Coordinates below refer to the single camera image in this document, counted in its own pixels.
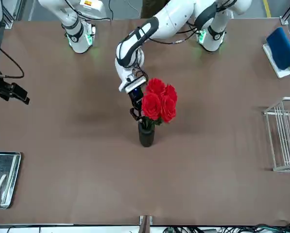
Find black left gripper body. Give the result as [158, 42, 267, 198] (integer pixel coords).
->
[128, 84, 147, 112]

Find red rose bouquet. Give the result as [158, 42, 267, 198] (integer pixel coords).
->
[138, 77, 178, 131]

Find black cylindrical vase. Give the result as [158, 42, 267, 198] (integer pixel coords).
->
[137, 122, 156, 148]

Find shiny metal tray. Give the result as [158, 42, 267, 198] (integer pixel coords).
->
[0, 151, 22, 210]

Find silver metal chopstick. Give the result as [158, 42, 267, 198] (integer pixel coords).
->
[3, 155, 16, 204]
[6, 155, 18, 204]

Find person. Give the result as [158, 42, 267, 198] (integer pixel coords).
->
[140, 0, 171, 19]

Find white box yellow label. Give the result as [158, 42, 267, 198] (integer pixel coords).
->
[79, 0, 104, 19]

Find blue topped white stand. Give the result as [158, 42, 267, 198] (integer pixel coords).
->
[261, 26, 290, 79]

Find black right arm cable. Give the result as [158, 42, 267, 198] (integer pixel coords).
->
[0, 36, 25, 79]

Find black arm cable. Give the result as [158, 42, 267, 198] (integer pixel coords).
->
[0, 36, 25, 79]
[132, 24, 201, 80]

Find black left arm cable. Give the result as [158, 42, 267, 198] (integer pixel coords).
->
[132, 24, 201, 80]

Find aluminium frame rail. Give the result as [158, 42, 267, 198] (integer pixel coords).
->
[280, 0, 290, 25]
[0, 0, 23, 29]

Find aluminium profile post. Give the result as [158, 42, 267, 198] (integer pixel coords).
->
[139, 215, 154, 233]

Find white wire rack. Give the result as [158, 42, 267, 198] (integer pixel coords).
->
[263, 97, 290, 173]

